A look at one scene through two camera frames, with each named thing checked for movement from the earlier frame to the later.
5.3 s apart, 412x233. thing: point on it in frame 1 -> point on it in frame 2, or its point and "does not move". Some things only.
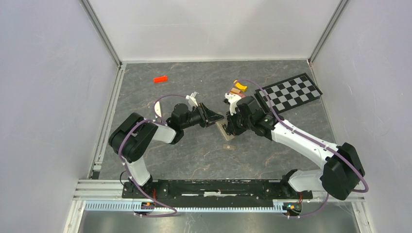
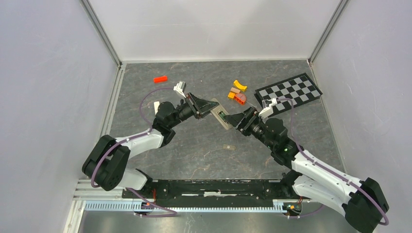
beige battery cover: x=228 y=147 does not move
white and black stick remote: x=157 y=109 does not move
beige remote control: x=222 y=124 -> x=220 y=114
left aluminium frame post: x=94 y=17 does not move
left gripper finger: x=210 y=116 -> x=203 y=105
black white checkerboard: x=288 y=93 does not move
